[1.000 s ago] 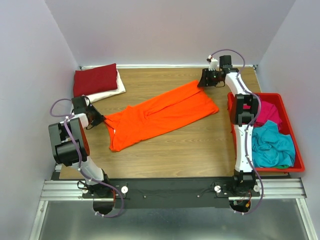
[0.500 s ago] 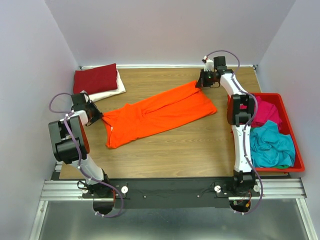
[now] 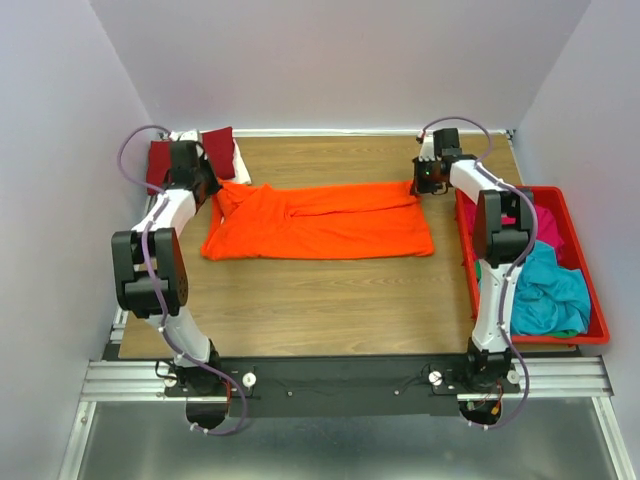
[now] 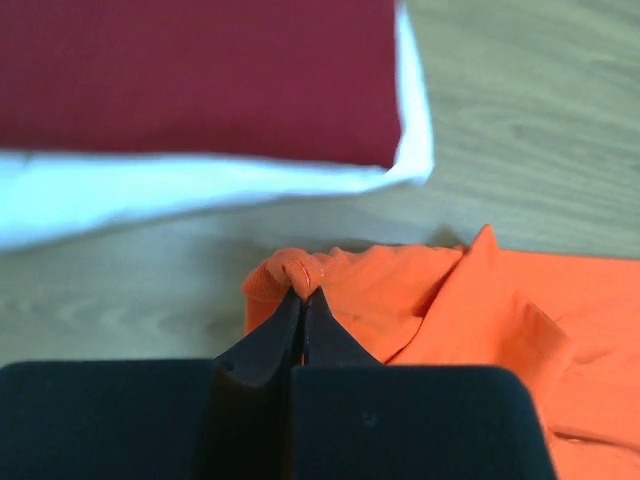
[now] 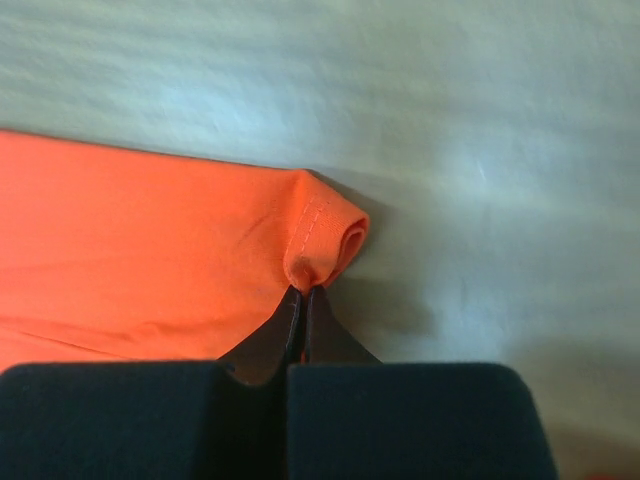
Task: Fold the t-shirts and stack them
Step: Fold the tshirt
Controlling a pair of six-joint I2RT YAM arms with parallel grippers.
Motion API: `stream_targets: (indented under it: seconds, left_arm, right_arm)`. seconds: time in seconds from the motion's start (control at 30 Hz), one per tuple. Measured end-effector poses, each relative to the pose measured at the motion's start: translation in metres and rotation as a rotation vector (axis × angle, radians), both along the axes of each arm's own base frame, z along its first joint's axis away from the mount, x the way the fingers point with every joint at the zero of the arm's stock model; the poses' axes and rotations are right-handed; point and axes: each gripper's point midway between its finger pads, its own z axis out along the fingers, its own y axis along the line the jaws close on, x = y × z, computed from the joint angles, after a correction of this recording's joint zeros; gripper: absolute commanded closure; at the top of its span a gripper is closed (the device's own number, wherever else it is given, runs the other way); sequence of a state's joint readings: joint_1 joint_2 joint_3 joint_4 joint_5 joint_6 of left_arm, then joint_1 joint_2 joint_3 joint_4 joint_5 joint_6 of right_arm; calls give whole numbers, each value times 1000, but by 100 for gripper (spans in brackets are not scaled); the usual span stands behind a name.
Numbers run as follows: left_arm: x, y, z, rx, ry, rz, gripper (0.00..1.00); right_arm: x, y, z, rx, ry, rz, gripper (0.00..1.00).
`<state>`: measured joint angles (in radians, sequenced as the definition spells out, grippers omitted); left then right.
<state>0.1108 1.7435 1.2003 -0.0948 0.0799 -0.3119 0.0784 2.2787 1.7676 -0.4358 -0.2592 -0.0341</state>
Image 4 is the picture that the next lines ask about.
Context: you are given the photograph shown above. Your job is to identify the folded white t-shirt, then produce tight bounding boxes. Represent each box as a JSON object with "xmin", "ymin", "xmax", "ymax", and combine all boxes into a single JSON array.
[{"xmin": 1, "ymin": 1, "xmax": 435, "ymax": 251}]

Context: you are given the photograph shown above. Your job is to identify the folded dark red t-shirt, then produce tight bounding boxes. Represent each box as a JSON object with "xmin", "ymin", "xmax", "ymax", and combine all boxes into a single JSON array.
[{"xmin": 1, "ymin": 1, "xmax": 401, "ymax": 168}]

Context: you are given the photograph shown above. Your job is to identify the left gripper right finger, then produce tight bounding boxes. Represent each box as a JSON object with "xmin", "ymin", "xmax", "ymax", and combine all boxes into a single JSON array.
[{"xmin": 291, "ymin": 291, "xmax": 556, "ymax": 479}]

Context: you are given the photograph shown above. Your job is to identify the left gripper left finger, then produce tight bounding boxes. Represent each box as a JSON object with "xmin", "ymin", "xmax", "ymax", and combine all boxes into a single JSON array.
[{"xmin": 1, "ymin": 293, "xmax": 303, "ymax": 479}]

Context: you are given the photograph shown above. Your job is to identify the orange t-shirt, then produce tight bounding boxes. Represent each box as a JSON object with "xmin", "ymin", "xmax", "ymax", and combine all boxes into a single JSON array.
[{"xmin": 243, "ymin": 227, "xmax": 639, "ymax": 479}]

